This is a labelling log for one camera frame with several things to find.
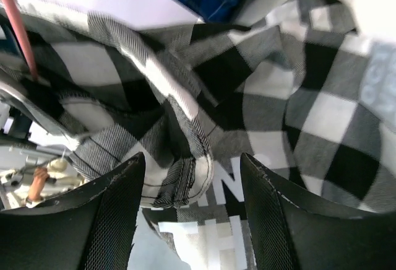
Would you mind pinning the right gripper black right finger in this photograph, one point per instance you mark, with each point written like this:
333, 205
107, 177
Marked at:
292, 228

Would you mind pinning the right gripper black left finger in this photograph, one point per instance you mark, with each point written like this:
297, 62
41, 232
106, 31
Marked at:
90, 227

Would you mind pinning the black white checkered shirt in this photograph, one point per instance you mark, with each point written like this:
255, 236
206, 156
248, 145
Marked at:
301, 91

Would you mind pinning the pink wire hanger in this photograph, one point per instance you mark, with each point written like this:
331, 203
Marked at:
21, 35

